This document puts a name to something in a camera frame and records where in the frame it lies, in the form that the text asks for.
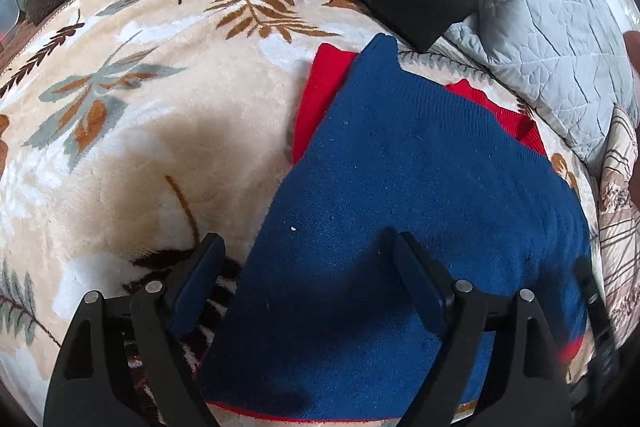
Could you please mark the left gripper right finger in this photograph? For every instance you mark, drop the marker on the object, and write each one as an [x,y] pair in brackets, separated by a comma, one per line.
[524,385]

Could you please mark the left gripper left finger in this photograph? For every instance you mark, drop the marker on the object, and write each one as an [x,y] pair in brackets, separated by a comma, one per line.
[91,384]

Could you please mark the red and blue knit sweater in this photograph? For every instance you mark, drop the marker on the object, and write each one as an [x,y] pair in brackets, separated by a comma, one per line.
[321,327]

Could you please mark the cream leaf-pattern fleece blanket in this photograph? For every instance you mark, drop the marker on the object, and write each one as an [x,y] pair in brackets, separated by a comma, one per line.
[143,125]

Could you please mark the brown padded headboard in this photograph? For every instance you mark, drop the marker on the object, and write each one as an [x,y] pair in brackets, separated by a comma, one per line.
[632,43]

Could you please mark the grey quilted pillow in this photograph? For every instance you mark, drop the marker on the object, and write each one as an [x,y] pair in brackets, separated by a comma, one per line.
[565,58]

